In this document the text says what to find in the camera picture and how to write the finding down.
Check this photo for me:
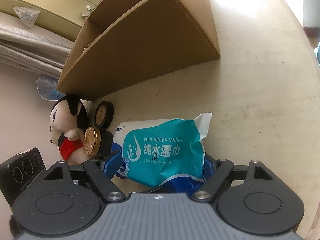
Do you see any grey curtain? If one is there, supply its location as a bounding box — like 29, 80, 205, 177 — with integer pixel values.
0, 24, 74, 69

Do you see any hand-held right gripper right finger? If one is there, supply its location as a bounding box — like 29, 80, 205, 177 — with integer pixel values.
192, 155, 275, 201

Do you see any brown cardboard box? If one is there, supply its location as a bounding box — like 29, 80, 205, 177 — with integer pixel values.
56, 0, 221, 102

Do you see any plush doll with black hair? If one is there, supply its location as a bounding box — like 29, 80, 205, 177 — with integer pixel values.
49, 94, 97, 165

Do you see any beige desktop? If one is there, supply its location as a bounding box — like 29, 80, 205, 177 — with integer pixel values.
85, 0, 320, 234

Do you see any crumpled white paper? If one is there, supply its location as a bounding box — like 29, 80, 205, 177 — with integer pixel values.
82, 4, 94, 18

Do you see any teal wet wipes pack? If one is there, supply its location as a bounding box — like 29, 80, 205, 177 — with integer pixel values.
111, 112, 213, 194

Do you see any clear plastic bag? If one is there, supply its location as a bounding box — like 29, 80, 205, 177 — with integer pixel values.
12, 6, 40, 28

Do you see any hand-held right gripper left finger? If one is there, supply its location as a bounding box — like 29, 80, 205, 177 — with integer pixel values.
44, 150, 125, 203

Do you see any black tape roll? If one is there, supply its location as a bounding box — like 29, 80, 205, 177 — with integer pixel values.
94, 101, 115, 131

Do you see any blue water bottle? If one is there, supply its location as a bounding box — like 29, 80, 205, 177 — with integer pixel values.
36, 74, 67, 102

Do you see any yellow-green cabinet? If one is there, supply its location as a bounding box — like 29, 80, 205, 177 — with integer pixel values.
0, 0, 120, 42

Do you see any black jar with gold lid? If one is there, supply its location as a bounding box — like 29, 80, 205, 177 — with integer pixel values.
83, 127, 114, 157

